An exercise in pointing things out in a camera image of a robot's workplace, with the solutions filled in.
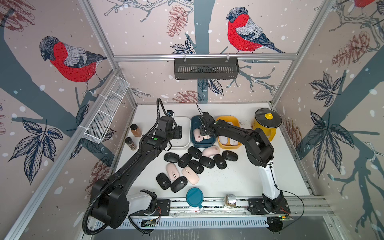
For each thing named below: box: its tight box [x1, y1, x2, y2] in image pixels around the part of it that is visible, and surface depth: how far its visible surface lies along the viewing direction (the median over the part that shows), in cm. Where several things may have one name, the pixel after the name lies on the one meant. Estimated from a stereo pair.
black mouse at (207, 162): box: [199, 156, 215, 169], surface depth 89 cm
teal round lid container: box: [186, 187, 204, 209], surface depth 71 cm
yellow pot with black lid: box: [252, 108, 282, 142], surface depth 97 cm
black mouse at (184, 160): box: [178, 153, 192, 168], surface depth 90 cm
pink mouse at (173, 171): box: [166, 162, 180, 182], surface depth 85 cm
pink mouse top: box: [202, 145, 220, 157], surface depth 94 cm
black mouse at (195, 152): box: [187, 146, 203, 159], surface depth 94 cm
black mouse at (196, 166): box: [188, 159, 205, 174], surface depth 87 cm
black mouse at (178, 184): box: [170, 176, 188, 193], surface depth 81 cm
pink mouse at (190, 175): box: [182, 166, 200, 185], surface depth 85 cm
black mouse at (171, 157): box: [164, 152, 180, 163], surface depth 91 cm
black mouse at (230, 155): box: [222, 150, 239, 162], surface depth 92 cm
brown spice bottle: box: [130, 123, 143, 138], surface depth 97 cm
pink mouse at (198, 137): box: [193, 128, 204, 142], surface depth 100 cm
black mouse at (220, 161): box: [213, 154, 227, 170], surface depth 89 cm
